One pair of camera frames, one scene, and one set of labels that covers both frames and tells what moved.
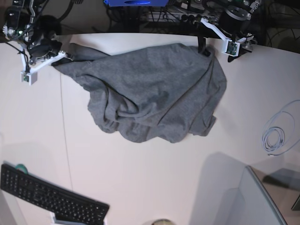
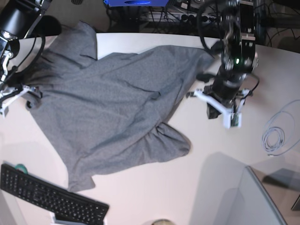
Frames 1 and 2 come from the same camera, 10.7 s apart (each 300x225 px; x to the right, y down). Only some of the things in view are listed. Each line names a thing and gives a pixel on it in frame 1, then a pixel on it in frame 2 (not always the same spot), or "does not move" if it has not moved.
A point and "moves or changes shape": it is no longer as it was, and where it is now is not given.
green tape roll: (22, 168) does not move
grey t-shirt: (168, 92) moves or changes shape
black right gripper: (233, 21) -> (225, 87)
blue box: (137, 3) does not move
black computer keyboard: (52, 198) does not move
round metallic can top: (162, 221) does not move
